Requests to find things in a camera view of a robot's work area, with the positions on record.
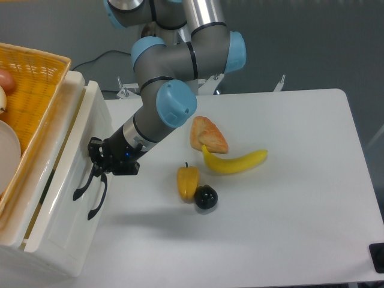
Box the yellow woven basket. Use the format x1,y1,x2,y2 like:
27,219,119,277
1,43,71,211

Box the white onion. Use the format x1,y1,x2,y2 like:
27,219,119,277
0,87,7,113

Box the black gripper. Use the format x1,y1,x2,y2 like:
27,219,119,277
88,127,143,177

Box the red apple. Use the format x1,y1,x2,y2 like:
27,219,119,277
0,69,16,92

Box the white drawer cabinet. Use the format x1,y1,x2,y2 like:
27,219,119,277
0,70,91,288

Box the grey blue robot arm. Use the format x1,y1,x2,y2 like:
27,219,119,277
88,1,247,177

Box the yellow bell pepper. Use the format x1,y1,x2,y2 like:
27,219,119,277
176,162,200,201

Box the black corner device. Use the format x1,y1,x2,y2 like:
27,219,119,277
369,242,384,274

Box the black cable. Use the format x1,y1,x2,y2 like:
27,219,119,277
71,50,134,71

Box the yellow banana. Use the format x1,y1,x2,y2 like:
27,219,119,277
202,145,268,174

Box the black eggplant toy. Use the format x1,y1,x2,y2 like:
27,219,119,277
194,185,218,210

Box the white plate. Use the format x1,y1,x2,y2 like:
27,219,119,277
0,121,21,195

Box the orange croissant bread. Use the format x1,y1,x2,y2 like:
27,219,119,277
190,116,229,154

